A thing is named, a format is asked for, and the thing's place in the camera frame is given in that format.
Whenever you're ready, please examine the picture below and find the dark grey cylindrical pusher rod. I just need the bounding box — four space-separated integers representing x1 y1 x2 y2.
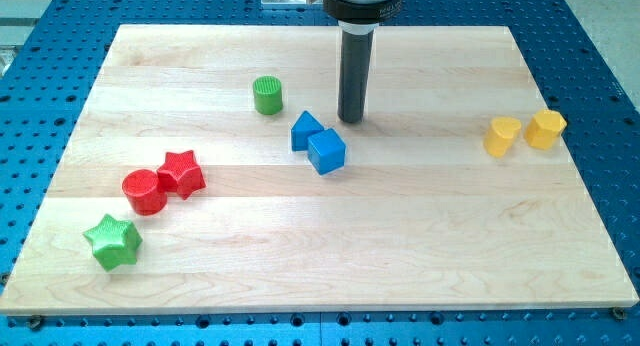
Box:
338 21 378 124

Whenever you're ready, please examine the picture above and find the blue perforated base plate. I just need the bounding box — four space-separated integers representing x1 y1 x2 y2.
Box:
1 0 639 345

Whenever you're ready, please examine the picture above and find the blue triangle block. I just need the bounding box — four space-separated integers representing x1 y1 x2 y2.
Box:
290 111 324 152

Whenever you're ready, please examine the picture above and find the red cylinder block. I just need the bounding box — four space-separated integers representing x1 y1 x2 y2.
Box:
121 169 168 216

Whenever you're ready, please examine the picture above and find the blue cube block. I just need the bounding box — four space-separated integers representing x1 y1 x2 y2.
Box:
308 128 346 175

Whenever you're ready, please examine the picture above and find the yellow heart block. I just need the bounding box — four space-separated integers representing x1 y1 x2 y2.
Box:
483 116 522 158

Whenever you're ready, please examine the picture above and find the green star block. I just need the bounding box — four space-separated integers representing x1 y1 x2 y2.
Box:
83 214 142 272

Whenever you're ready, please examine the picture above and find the green cylinder block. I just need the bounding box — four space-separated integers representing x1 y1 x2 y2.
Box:
252 75 283 115

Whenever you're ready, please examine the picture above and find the yellow hexagon block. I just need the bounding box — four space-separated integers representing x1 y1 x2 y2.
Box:
524 109 567 150

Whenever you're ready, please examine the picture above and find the black and silver wrist flange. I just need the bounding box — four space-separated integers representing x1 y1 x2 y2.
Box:
322 0 403 24

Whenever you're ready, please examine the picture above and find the red star block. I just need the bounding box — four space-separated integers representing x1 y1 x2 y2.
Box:
157 150 206 200

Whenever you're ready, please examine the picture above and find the light wooden board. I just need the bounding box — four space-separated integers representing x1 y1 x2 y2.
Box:
1 25 638 315

